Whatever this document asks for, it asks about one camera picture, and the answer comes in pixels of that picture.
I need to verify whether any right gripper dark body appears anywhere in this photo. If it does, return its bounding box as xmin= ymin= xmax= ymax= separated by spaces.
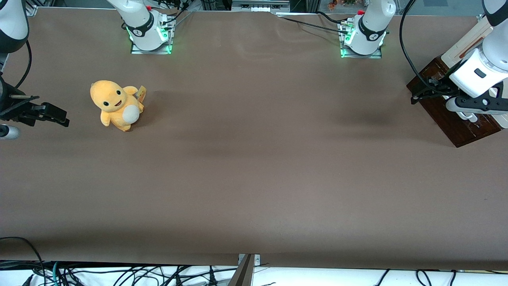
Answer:
xmin=0 ymin=75 xmax=31 ymax=128

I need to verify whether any dark wood drawer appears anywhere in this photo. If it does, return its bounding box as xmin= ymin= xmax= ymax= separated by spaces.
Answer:
xmin=406 ymin=75 xmax=481 ymax=148

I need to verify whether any beige drawer cabinet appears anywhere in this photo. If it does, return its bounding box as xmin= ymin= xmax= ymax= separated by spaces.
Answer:
xmin=406 ymin=15 xmax=508 ymax=148

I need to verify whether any yellow plush toy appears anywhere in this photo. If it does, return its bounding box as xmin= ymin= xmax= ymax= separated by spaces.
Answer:
xmin=90 ymin=80 xmax=147 ymax=132

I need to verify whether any brown table cover sheet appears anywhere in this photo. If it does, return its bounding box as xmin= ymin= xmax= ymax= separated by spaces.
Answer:
xmin=0 ymin=7 xmax=508 ymax=271

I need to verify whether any grey electronics box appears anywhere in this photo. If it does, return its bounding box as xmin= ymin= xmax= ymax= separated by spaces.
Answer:
xmin=231 ymin=0 xmax=291 ymax=13

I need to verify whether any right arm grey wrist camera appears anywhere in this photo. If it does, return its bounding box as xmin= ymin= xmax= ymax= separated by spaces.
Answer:
xmin=0 ymin=124 xmax=20 ymax=140

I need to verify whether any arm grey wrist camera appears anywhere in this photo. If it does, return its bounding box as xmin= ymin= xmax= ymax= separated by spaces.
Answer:
xmin=0 ymin=124 xmax=20 ymax=140
xmin=445 ymin=95 xmax=508 ymax=128

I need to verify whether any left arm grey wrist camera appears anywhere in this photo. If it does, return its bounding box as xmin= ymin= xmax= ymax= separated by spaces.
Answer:
xmin=445 ymin=95 xmax=508 ymax=128

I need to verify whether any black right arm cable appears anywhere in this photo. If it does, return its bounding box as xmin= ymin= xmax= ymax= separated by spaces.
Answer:
xmin=14 ymin=39 xmax=33 ymax=89

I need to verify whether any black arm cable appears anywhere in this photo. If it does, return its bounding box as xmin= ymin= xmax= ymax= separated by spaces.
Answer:
xmin=14 ymin=39 xmax=33 ymax=89
xmin=399 ymin=0 xmax=457 ymax=96

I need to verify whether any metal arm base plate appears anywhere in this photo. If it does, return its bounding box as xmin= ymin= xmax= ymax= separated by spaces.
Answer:
xmin=340 ymin=43 xmax=383 ymax=59
xmin=130 ymin=40 xmax=174 ymax=55

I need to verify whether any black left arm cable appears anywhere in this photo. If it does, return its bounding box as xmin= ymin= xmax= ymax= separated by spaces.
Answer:
xmin=399 ymin=0 xmax=457 ymax=96

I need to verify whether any short black table cable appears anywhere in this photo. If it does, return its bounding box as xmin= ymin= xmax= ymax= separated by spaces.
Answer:
xmin=316 ymin=11 xmax=347 ymax=25

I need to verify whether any black looped floor cable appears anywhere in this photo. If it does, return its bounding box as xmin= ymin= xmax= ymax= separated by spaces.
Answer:
xmin=0 ymin=236 xmax=45 ymax=286

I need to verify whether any long black table cable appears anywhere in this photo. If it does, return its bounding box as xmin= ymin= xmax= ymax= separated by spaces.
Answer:
xmin=277 ymin=15 xmax=350 ymax=35

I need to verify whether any black base cable bundle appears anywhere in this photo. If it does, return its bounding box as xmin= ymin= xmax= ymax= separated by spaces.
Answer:
xmin=153 ymin=0 xmax=195 ymax=31

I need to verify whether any grey metal mount bracket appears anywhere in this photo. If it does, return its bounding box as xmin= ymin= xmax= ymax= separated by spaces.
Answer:
xmin=237 ymin=253 xmax=261 ymax=267

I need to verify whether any dark camera mount pole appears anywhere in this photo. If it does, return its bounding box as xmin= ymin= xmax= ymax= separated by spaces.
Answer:
xmin=227 ymin=254 xmax=256 ymax=286

